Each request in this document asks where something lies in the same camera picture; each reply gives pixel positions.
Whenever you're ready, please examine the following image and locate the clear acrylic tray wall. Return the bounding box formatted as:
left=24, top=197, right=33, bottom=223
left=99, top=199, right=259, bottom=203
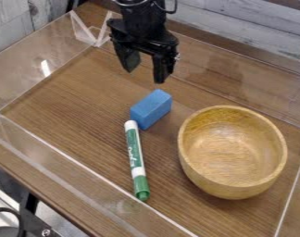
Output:
left=0, top=7, right=300, bottom=237

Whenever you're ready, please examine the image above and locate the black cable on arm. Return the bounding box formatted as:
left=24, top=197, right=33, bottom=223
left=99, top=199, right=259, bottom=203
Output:
left=154, top=0, right=179, bottom=15

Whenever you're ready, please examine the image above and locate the green white marker pen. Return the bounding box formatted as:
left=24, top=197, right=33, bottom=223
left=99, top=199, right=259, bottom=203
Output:
left=124, top=120, right=150, bottom=202

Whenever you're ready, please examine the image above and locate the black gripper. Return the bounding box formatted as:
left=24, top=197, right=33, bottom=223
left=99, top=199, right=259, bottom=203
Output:
left=107, top=3, right=178, bottom=84

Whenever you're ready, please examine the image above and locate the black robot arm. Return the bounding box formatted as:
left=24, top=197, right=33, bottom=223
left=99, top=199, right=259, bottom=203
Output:
left=107, top=0, right=179, bottom=84

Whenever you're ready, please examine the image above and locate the blue rectangular block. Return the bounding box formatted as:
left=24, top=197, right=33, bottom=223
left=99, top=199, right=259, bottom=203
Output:
left=130, top=89, right=172, bottom=130

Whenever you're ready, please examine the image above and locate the brown wooden bowl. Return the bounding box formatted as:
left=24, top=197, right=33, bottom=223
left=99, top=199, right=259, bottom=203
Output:
left=176, top=106, right=287, bottom=200

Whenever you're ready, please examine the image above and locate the black metal table frame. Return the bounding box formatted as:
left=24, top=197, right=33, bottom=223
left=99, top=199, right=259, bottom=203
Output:
left=15, top=191, right=55, bottom=237

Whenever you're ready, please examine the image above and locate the black cable lower left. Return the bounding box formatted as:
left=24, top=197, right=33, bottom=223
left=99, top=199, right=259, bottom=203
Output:
left=0, top=206, right=25, bottom=237

